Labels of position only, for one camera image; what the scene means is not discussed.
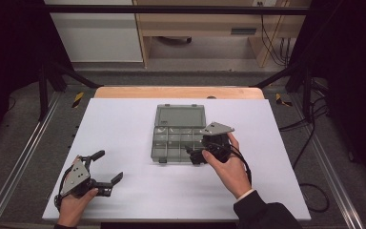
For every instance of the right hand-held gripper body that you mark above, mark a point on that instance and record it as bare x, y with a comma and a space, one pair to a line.
217, 146

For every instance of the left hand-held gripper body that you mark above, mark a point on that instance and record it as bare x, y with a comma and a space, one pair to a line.
76, 176

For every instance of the clear grey plastic compartment box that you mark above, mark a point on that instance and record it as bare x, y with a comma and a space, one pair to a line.
179, 116

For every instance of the person's left hand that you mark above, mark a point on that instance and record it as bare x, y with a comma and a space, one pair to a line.
74, 206

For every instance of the person's right hand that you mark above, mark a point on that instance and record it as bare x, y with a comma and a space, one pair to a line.
230, 175

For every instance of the white table board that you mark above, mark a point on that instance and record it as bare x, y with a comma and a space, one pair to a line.
139, 191

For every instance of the wooden table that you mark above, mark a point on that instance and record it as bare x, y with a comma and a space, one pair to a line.
171, 92

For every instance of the black chair base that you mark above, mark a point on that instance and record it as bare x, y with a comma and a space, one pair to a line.
174, 40

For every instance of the white cabinet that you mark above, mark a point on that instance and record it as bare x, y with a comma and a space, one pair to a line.
98, 38

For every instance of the light wooden desk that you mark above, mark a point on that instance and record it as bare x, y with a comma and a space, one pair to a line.
203, 24

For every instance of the black curtain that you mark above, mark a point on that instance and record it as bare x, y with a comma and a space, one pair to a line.
352, 79
9, 63

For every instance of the white power strip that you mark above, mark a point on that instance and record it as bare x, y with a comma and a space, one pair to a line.
265, 2

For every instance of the aluminium floor rail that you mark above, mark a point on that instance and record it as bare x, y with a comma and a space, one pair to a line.
16, 168
333, 178

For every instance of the black frame leg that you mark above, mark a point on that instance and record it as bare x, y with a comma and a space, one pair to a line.
305, 92
43, 95

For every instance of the black metal frame bar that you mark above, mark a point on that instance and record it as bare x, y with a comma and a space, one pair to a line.
171, 9

